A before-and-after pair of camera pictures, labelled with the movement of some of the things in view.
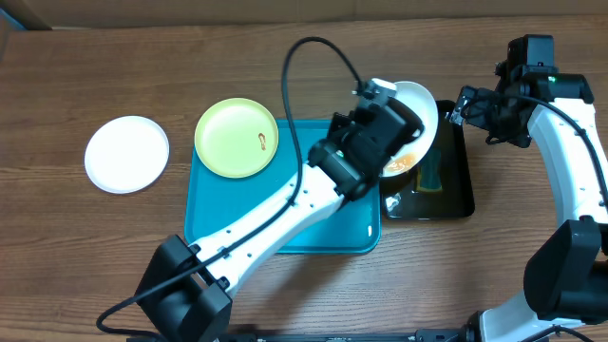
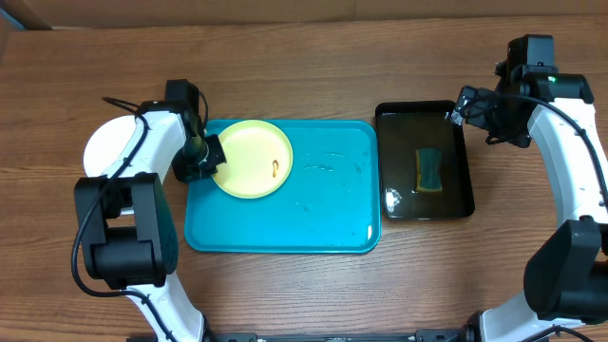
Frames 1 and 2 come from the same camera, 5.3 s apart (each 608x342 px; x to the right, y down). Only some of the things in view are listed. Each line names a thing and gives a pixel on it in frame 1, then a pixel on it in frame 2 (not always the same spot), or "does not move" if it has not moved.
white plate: x=420 y=103 to x=107 y=144
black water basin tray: x=399 y=195 does not move
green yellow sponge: x=429 y=172 does not move
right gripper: x=475 y=107 does not move
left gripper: x=340 y=130 to x=190 y=174
